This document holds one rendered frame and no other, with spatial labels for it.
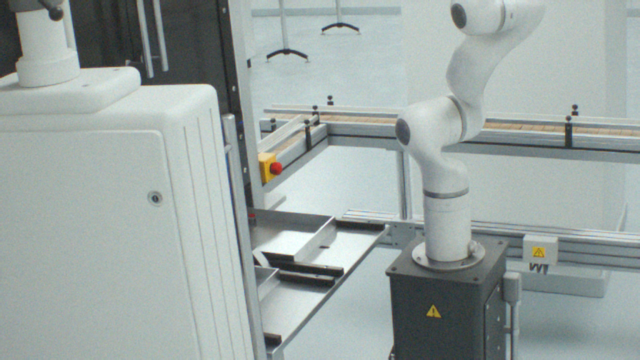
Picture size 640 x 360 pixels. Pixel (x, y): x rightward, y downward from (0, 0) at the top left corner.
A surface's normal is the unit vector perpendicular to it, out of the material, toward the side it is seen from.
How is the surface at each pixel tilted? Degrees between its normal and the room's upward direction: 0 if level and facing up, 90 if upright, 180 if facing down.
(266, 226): 0
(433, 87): 90
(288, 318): 0
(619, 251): 90
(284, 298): 0
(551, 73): 90
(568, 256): 90
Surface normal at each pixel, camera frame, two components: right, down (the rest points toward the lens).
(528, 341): -0.09, -0.93
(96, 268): -0.30, 0.36
